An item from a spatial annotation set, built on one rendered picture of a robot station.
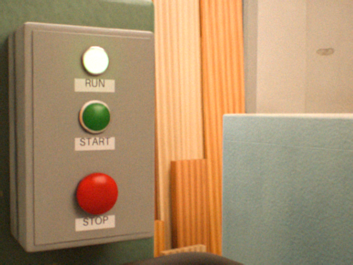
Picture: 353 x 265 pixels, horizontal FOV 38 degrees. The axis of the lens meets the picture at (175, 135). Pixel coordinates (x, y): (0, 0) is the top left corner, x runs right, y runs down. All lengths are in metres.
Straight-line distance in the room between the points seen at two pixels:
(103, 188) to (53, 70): 0.09
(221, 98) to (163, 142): 0.35
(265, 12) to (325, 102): 0.55
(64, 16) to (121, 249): 0.20
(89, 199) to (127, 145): 0.05
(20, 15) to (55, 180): 0.14
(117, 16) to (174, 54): 1.65
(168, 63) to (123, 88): 1.70
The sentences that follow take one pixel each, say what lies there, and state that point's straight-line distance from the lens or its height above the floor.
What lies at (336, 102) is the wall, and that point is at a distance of 2.70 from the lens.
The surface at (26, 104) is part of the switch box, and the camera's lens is 0.37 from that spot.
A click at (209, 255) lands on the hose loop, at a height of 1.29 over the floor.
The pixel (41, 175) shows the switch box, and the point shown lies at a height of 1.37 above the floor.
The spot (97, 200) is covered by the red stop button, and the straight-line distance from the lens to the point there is 0.38.
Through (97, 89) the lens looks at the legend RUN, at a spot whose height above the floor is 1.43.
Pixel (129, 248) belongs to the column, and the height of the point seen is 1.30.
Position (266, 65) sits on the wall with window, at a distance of 2.62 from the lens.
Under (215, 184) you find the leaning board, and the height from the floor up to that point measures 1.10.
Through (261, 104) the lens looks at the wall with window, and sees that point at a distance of 2.59.
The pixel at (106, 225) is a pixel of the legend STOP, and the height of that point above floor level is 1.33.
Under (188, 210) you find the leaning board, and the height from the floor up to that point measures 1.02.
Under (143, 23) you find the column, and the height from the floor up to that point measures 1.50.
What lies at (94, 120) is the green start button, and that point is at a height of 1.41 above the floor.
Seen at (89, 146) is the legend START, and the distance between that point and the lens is 0.38.
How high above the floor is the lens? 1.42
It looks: 3 degrees down
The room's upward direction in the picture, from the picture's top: straight up
